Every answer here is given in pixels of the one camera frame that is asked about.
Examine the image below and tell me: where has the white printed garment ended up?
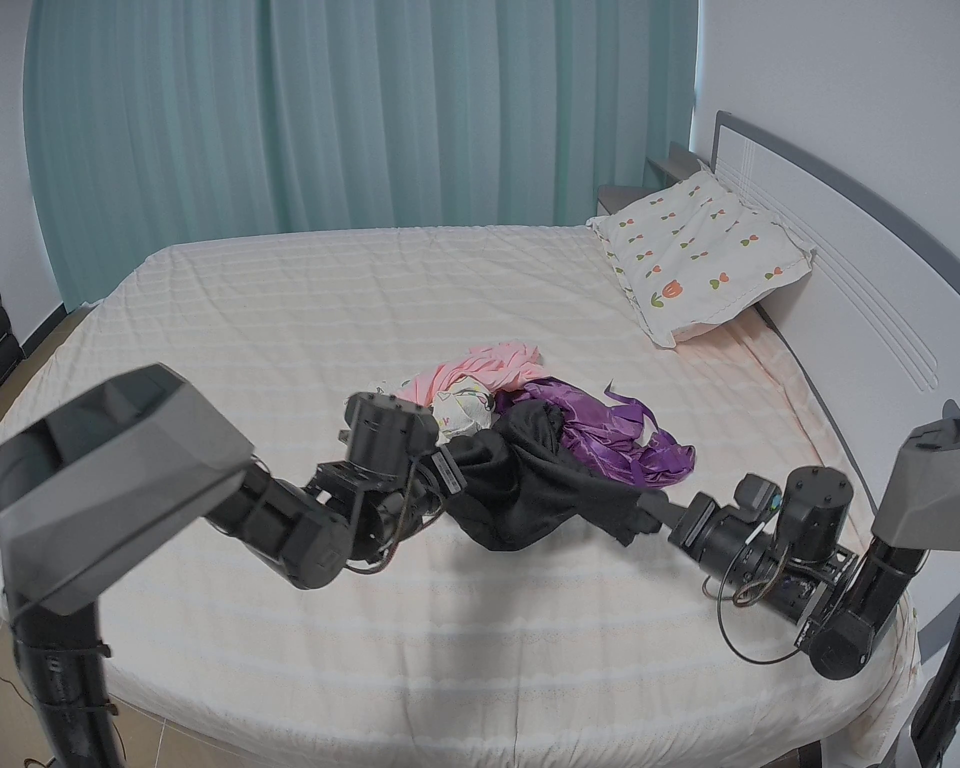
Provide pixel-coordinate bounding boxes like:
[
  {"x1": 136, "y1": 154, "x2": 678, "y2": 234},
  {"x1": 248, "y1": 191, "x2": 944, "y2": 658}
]
[{"x1": 431, "y1": 382, "x2": 496, "y2": 440}]

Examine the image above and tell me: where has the white printed pillow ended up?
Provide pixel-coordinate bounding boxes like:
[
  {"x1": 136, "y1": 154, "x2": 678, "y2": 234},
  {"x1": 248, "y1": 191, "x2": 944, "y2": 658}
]
[{"x1": 585, "y1": 168, "x2": 817, "y2": 348}]

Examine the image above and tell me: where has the black chest of drawers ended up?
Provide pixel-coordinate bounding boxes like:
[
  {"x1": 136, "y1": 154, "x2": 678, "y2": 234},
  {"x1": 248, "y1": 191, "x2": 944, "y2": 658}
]
[{"x1": 0, "y1": 292, "x2": 20, "y2": 384}]

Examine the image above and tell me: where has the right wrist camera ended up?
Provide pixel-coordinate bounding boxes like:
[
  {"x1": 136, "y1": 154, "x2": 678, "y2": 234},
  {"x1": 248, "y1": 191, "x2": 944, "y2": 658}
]
[{"x1": 735, "y1": 474, "x2": 783, "y2": 522}]

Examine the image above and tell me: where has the purple garment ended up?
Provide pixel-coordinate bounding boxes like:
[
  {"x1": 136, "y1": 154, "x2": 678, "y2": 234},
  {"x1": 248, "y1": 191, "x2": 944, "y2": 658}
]
[{"x1": 495, "y1": 378, "x2": 697, "y2": 492}]

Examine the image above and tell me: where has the pink garment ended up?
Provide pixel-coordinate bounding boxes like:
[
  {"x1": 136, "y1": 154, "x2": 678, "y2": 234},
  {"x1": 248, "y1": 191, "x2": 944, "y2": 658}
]
[{"x1": 396, "y1": 341, "x2": 549, "y2": 410}]

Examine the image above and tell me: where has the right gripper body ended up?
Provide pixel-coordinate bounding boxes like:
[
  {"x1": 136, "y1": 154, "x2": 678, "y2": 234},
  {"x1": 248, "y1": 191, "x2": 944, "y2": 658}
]
[{"x1": 667, "y1": 493, "x2": 755, "y2": 582}]

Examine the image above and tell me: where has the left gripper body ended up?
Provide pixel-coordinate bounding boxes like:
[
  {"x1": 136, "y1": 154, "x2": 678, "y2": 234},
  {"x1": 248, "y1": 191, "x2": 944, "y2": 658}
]
[{"x1": 411, "y1": 448, "x2": 470, "y2": 519}]

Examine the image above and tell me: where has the black T-shirt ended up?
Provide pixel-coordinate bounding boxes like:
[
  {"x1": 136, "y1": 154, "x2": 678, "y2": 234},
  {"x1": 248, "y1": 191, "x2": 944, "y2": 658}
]
[{"x1": 438, "y1": 399, "x2": 669, "y2": 554}]

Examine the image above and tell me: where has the bed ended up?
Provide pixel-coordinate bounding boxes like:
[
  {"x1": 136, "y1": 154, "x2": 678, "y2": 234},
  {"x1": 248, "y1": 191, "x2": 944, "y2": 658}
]
[{"x1": 0, "y1": 111, "x2": 960, "y2": 768}]

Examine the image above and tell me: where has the blue-green curtain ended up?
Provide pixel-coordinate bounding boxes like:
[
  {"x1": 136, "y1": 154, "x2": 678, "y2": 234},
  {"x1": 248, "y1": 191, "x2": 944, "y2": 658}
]
[{"x1": 26, "y1": 0, "x2": 699, "y2": 309}]

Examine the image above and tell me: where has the grey bedside table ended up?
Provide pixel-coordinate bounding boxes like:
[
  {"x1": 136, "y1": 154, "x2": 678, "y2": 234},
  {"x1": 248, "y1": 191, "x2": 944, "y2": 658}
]
[{"x1": 597, "y1": 142, "x2": 714, "y2": 219}]

